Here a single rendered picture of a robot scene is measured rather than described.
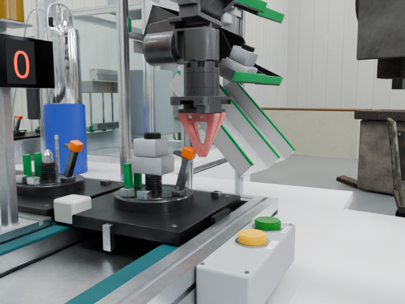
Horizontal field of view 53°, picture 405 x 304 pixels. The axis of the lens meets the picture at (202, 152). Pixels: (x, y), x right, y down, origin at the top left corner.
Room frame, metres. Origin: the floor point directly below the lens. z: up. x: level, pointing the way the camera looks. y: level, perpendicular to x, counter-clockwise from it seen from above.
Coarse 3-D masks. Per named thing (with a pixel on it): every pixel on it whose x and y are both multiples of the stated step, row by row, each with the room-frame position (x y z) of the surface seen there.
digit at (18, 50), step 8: (8, 40) 0.56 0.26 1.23; (16, 40) 0.57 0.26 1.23; (24, 40) 0.59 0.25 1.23; (8, 48) 0.56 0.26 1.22; (16, 48) 0.57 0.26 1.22; (24, 48) 0.59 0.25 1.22; (32, 48) 0.60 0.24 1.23; (8, 56) 0.56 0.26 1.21; (16, 56) 0.57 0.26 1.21; (24, 56) 0.59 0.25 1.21; (32, 56) 0.60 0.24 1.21; (8, 64) 0.56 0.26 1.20; (16, 64) 0.57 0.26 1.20; (24, 64) 0.58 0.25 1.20; (32, 64) 0.60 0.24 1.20; (8, 72) 0.56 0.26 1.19; (16, 72) 0.57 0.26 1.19; (24, 72) 0.58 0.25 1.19; (32, 72) 0.60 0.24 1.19; (8, 80) 0.56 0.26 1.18; (16, 80) 0.57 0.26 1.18; (24, 80) 0.58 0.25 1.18; (32, 80) 0.60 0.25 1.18
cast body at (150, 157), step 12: (156, 132) 0.72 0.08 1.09; (144, 144) 0.69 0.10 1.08; (156, 144) 0.68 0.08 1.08; (132, 156) 0.70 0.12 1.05; (144, 156) 0.69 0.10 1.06; (156, 156) 0.69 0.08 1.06; (168, 156) 0.70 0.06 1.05; (132, 168) 0.70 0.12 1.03; (144, 168) 0.69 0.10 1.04; (156, 168) 0.68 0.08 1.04; (168, 168) 0.70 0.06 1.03
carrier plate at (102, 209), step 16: (112, 192) 0.79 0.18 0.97; (208, 192) 0.79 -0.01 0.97; (96, 208) 0.67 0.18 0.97; (112, 208) 0.67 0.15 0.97; (192, 208) 0.67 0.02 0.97; (208, 208) 0.67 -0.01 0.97; (80, 224) 0.63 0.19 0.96; (96, 224) 0.61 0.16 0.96; (128, 224) 0.59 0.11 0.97; (144, 224) 0.58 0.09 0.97; (160, 224) 0.58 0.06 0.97; (176, 224) 0.58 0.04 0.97; (192, 224) 0.59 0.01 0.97; (208, 224) 0.63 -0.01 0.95; (160, 240) 0.56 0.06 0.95; (176, 240) 0.55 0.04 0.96
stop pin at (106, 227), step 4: (104, 224) 0.60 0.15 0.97; (108, 224) 0.60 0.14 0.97; (112, 224) 0.60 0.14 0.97; (104, 228) 0.59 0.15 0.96; (108, 228) 0.59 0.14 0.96; (112, 228) 0.59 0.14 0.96; (104, 232) 0.59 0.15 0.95; (108, 232) 0.59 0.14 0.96; (112, 232) 0.59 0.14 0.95; (104, 236) 0.59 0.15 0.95; (108, 236) 0.59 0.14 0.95; (112, 236) 0.59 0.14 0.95; (104, 240) 0.59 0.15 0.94; (108, 240) 0.59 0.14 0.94; (112, 240) 0.59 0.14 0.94; (104, 244) 0.59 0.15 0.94; (108, 244) 0.59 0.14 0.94; (112, 244) 0.59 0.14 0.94; (104, 248) 0.59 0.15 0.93; (108, 248) 0.59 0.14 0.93; (112, 248) 0.59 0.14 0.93
